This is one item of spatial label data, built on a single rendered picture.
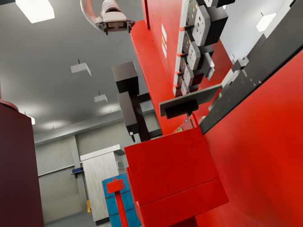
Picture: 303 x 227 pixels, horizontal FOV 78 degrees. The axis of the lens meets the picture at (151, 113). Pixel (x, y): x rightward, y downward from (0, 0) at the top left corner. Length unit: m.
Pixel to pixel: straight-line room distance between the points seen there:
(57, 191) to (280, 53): 11.34
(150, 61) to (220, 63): 0.68
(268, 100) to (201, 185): 0.19
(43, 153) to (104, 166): 7.11
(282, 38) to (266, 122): 0.14
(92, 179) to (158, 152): 4.90
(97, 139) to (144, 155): 10.57
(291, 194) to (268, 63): 0.22
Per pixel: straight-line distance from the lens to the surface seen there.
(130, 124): 1.85
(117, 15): 0.92
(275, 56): 0.31
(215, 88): 0.82
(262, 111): 0.37
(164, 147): 0.37
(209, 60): 0.91
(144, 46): 2.06
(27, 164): 0.57
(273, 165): 0.41
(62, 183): 11.34
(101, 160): 5.20
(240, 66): 0.67
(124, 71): 2.11
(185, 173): 0.37
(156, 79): 1.85
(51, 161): 11.68
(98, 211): 5.26
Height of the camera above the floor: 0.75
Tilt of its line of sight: 17 degrees up
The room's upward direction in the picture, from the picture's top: 18 degrees counter-clockwise
